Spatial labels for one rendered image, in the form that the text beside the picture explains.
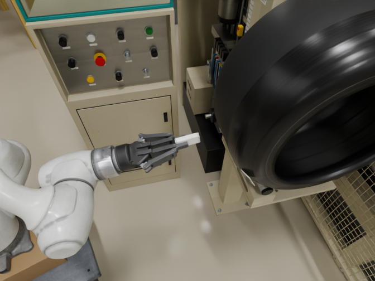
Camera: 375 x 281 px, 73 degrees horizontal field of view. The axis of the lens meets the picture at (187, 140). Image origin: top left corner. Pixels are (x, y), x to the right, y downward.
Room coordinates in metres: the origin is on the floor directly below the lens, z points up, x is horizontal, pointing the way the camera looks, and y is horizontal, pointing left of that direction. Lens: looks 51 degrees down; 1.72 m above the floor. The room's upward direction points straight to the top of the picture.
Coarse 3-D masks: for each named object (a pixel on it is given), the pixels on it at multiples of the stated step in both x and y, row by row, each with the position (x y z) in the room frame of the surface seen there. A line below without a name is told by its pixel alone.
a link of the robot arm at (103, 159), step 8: (96, 152) 0.41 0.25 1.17; (104, 152) 0.41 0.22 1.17; (112, 152) 0.41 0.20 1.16; (96, 160) 0.38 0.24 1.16; (104, 160) 0.38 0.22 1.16; (112, 160) 0.39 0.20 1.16; (96, 168) 0.37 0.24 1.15; (104, 168) 0.37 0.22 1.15; (112, 168) 0.37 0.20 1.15; (104, 176) 0.36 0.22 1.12; (112, 176) 0.36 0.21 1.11
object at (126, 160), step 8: (128, 144) 0.45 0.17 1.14; (136, 144) 0.45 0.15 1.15; (120, 152) 0.41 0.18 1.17; (128, 152) 0.41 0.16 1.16; (136, 152) 0.42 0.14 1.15; (120, 160) 0.39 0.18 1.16; (128, 160) 0.39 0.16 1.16; (136, 160) 0.39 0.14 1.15; (144, 160) 0.40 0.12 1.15; (120, 168) 0.38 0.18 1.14; (128, 168) 0.38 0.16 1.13
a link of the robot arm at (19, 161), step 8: (0, 144) 0.54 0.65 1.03; (8, 144) 0.56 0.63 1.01; (16, 144) 0.60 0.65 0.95; (0, 152) 0.51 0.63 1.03; (8, 152) 0.52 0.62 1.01; (16, 152) 0.55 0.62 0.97; (24, 152) 0.58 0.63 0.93; (0, 160) 0.49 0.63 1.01; (8, 160) 0.50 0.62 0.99; (16, 160) 0.52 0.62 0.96; (24, 160) 0.55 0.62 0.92; (8, 168) 0.48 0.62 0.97; (16, 168) 0.50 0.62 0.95; (24, 168) 0.52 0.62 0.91; (8, 176) 0.46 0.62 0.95; (16, 176) 0.48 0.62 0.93; (24, 176) 0.50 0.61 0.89; (24, 184) 0.48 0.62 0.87
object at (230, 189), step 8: (256, 0) 0.90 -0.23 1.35; (272, 0) 0.81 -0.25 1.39; (280, 0) 0.80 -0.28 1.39; (256, 8) 0.89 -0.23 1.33; (264, 8) 0.84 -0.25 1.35; (272, 8) 0.80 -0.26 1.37; (256, 16) 0.88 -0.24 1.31; (224, 160) 0.90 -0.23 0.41; (224, 168) 0.88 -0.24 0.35; (232, 168) 0.80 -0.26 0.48; (224, 176) 0.86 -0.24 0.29; (232, 176) 0.80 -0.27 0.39; (224, 184) 0.84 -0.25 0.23; (232, 184) 0.81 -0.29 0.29; (224, 192) 0.81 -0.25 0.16; (232, 192) 0.81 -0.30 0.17; (240, 192) 0.82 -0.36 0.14; (224, 200) 0.80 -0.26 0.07; (232, 200) 0.81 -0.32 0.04
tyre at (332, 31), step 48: (288, 0) 0.65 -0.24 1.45; (336, 0) 0.58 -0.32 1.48; (240, 48) 0.60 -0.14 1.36; (288, 48) 0.50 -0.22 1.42; (336, 48) 0.45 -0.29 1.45; (240, 96) 0.48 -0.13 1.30; (288, 96) 0.41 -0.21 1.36; (336, 96) 0.40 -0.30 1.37; (240, 144) 0.40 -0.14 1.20; (288, 144) 0.63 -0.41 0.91; (336, 144) 0.59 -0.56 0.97
